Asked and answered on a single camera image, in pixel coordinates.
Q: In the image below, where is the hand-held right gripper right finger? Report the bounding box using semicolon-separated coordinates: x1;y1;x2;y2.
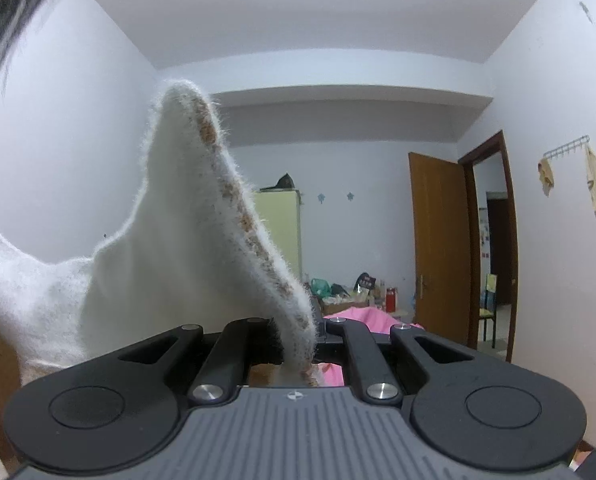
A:
314;317;484;405

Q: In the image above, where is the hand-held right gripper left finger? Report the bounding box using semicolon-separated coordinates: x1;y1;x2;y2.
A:
92;317;284;406

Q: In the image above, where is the beige checked knit sweater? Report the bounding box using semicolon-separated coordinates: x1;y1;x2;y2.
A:
0;80;326;388

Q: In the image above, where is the pink quilt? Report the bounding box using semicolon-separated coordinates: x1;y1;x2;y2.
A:
320;306;427;388

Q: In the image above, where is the cardboard box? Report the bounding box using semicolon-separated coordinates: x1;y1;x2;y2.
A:
320;297;360;316

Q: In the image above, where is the pale yellow wardrobe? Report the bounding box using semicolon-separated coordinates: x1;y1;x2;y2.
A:
252;188;304;281

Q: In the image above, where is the brown wooden door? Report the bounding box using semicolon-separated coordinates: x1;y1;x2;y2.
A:
409;152;479;350

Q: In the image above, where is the yellow seat chair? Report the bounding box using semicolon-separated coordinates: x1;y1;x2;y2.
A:
479;272;499;349

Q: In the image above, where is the dark bag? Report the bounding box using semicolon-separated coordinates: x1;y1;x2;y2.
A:
260;173;297;192

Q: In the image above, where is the short beige hanging cloth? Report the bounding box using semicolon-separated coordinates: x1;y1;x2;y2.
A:
537;158;556;197

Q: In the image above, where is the person's dark hair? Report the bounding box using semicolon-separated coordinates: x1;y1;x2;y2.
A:
0;0;76;86

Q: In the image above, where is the brown door frame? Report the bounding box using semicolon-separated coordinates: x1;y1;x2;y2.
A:
458;130;520;365

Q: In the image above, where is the white wall hook rack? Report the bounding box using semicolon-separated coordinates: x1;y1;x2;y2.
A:
543;135;591;160

